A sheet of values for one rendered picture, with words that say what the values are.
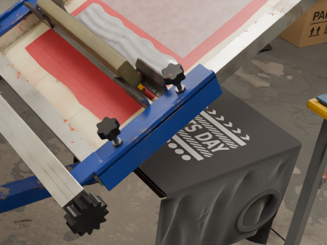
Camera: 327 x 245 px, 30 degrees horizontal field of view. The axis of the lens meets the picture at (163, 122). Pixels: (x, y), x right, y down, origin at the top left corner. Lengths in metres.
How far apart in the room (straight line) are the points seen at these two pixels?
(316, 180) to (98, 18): 0.97
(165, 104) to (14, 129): 0.31
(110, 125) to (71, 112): 0.23
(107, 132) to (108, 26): 0.42
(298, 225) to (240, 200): 0.58
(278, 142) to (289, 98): 2.29
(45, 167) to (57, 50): 0.42
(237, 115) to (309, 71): 2.65
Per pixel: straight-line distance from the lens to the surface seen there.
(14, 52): 1.56
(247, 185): 1.66
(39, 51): 1.52
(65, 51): 1.47
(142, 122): 1.17
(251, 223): 1.79
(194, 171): 1.52
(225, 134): 1.69
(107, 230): 2.73
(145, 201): 2.89
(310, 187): 2.12
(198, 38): 1.34
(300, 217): 2.19
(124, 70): 1.21
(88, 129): 1.28
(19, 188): 1.48
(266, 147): 1.67
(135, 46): 1.38
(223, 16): 1.37
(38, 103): 1.34
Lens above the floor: 1.85
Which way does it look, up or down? 32 degrees down
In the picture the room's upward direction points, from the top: 9 degrees clockwise
